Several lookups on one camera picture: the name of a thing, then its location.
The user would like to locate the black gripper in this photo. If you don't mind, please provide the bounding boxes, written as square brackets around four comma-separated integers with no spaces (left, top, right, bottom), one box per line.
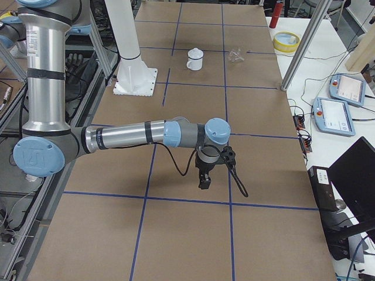
[195,157,216,189]

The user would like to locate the clear plastic funnel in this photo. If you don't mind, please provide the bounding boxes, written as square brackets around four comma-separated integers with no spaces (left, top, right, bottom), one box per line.
[228,47,244,63]

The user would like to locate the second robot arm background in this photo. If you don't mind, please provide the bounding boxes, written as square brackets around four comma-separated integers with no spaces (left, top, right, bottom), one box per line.
[1,14,26,49]

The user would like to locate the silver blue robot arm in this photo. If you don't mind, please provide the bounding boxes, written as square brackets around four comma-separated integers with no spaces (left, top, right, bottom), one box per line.
[13,1,235,189]

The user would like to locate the orange connector board lower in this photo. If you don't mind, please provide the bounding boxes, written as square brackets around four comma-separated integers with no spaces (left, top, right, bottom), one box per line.
[299,135,312,153]

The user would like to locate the orange connector board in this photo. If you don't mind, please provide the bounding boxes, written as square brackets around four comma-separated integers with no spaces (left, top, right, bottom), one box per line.
[299,135,312,153]
[293,115,305,129]

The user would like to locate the orange connector board upper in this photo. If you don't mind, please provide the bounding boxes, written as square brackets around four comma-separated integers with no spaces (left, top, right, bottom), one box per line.
[293,115,305,129]

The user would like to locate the black computer box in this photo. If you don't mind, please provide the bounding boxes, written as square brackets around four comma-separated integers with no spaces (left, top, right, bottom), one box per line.
[308,166,337,212]

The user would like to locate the white enamel mug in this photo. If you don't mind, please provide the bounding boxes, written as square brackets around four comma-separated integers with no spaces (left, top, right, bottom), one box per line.
[186,56,203,71]

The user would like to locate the lower teach pendant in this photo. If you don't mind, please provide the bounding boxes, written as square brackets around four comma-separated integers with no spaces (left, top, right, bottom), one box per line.
[312,97,356,136]

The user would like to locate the teach pendant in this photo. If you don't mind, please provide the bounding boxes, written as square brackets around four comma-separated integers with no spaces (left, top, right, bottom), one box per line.
[312,97,356,136]
[329,74,366,107]

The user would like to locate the black monitor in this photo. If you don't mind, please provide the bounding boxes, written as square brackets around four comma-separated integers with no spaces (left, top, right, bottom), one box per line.
[328,136,374,222]

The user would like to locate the yellow tape roll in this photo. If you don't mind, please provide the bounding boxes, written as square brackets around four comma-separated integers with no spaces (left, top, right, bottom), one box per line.
[273,32,301,53]

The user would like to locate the upper teach pendant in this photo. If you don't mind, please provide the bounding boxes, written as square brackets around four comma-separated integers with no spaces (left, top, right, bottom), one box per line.
[329,74,366,107]

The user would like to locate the red cylinder bottle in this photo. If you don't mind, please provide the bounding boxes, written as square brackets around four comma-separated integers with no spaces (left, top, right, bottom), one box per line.
[269,1,284,29]

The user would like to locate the wooden plank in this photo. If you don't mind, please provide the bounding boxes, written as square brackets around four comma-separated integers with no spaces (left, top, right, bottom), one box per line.
[345,25,375,72]

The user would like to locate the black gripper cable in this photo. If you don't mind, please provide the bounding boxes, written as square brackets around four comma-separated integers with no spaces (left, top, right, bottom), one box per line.
[152,142,249,197]

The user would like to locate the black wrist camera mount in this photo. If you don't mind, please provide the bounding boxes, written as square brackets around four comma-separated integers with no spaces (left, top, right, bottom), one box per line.
[220,146,236,170]

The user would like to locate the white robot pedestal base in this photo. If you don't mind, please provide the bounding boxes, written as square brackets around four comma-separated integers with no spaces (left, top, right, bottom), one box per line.
[105,0,158,97]

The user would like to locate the aluminium frame post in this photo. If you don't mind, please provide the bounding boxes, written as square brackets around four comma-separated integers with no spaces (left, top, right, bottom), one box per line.
[281,0,332,91]

